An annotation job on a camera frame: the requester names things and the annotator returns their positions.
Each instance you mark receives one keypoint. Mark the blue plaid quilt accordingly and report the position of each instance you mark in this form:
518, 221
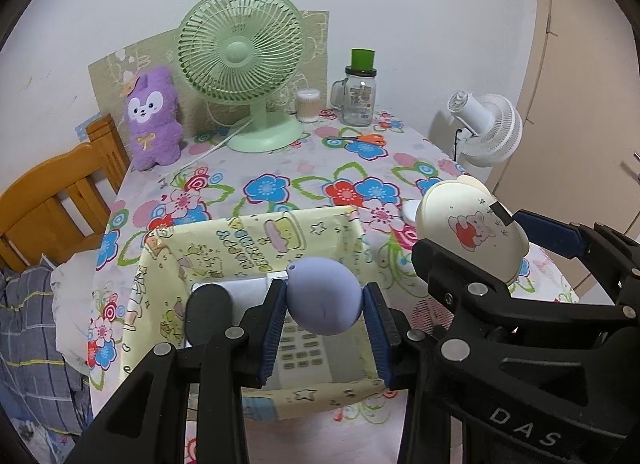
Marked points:
30, 344

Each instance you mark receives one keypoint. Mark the white standing fan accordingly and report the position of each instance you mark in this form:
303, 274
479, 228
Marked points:
492, 129

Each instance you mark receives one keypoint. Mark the yellow fabric storage box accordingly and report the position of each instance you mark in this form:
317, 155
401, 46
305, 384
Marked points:
240, 244

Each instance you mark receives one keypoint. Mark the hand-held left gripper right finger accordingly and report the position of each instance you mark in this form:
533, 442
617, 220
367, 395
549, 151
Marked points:
380, 344

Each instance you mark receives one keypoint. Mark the floral tablecloth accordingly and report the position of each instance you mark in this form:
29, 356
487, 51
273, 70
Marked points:
300, 184

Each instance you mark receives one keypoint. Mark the white pillow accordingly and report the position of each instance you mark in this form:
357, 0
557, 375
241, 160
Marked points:
70, 294

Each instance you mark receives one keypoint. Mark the cotton swab container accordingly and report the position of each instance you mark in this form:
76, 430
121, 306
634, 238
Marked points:
307, 107

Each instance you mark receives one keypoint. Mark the white remote control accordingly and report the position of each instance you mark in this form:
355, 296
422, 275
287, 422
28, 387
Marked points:
305, 354

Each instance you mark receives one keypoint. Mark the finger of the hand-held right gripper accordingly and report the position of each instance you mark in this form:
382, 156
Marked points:
435, 264
550, 239

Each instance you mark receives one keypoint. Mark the beige door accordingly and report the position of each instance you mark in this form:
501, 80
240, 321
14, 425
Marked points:
590, 69

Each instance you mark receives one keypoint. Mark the lavender egg-shaped case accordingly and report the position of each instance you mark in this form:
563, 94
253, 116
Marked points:
325, 299

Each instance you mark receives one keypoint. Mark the green desk fan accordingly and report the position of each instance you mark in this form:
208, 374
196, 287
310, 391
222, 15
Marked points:
240, 52

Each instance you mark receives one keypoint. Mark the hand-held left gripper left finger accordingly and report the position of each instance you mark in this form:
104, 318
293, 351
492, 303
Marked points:
270, 339

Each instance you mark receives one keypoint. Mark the cream round compact mirror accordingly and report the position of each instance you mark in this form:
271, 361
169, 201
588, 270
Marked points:
470, 224

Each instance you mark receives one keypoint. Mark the light blue wall sticker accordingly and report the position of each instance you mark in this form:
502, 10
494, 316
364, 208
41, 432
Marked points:
87, 124

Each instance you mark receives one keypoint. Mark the purple plush toy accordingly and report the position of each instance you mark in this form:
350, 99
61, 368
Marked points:
150, 119

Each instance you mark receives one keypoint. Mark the glass jar with green lid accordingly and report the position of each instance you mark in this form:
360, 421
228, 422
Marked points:
357, 99

